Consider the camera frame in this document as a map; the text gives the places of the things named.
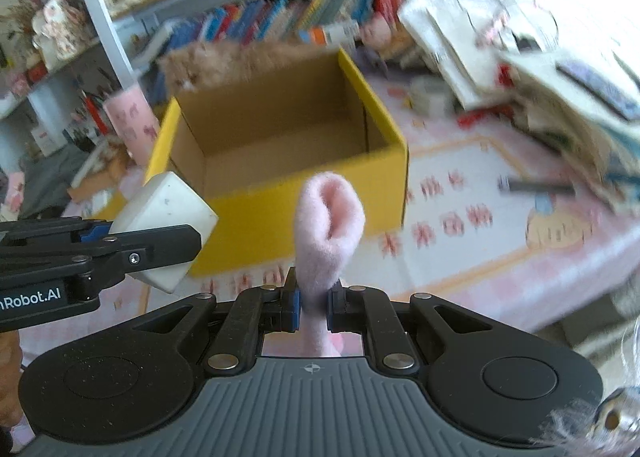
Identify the pink pig plush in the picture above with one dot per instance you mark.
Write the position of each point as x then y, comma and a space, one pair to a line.
377, 34

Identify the white sponge block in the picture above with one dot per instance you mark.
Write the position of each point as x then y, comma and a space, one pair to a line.
166, 200

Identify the pink fuzzy sock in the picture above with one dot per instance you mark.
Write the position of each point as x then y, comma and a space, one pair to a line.
329, 223

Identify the grey cloth pile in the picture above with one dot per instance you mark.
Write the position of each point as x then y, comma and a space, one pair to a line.
47, 180

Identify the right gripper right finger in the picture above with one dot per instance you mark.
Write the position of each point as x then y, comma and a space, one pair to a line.
369, 313

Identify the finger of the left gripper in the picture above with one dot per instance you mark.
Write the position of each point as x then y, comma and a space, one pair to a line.
70, 230
157, 257

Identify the pink sticker cylinder container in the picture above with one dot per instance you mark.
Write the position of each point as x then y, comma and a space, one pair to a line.
134, 122

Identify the orange white fluffy cat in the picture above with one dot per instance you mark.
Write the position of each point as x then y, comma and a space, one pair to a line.
208, 65

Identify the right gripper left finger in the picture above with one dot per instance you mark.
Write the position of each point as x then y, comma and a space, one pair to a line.
237, 329

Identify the yellow cardboard box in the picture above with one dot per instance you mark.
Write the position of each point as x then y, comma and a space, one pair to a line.
247, 149

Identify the black utility knife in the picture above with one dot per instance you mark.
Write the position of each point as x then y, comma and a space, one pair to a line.
514, 185

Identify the pink checkered tablecloth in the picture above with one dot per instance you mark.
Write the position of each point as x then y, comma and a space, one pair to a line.
523, 259

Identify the pile of bags and papers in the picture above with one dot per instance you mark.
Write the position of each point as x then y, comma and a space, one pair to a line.
494, 52

